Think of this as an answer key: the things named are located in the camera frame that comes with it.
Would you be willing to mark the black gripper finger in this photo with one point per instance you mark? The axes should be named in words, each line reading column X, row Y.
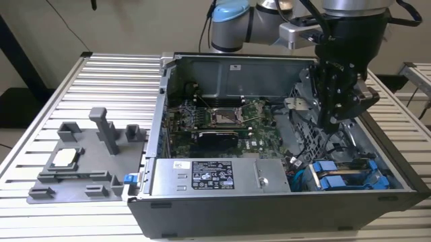
column 326, row 100
column 343, row 95

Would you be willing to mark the silver CPU chip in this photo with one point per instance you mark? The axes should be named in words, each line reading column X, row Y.
column 64, row 157

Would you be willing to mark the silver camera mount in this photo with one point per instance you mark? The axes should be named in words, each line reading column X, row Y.
column 292, row 31

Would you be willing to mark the black stand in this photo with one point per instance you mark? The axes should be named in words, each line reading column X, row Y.
column 20, row 106

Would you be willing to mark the black graphics card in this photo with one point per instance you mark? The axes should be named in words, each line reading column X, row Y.
column 216, row 140

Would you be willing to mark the green motherboard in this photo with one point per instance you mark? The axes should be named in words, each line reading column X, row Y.
column 266, row 141

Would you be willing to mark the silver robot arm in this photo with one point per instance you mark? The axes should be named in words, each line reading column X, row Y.
column 232, row 35

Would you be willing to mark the grey parts rack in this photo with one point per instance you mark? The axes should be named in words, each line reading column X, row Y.
column 91, row 161

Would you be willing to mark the black fan shroud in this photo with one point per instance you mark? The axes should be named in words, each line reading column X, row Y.
column 255, row 78

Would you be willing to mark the small black hanging object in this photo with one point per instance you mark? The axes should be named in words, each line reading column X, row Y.
column 94, row 4

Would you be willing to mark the silver power supply unit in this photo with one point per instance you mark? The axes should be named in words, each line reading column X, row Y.
column 168, row 176

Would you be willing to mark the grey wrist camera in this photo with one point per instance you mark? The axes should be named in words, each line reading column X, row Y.
column 364, row 98

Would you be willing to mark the black open PC case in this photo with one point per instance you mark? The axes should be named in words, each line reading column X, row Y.
column 235, row 216

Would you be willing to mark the CPU socket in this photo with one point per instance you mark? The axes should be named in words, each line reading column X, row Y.
column 224, row 117

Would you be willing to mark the metal slat side table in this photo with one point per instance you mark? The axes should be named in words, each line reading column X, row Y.
column 418, row 73

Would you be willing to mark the blue case latch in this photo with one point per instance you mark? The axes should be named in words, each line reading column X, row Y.
column 131, row 178

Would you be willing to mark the grey metal drive cage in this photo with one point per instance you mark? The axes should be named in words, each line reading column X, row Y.
column 303, row 126

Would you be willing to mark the white shroud sticker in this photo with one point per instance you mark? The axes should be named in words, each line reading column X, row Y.
column 235, row 67

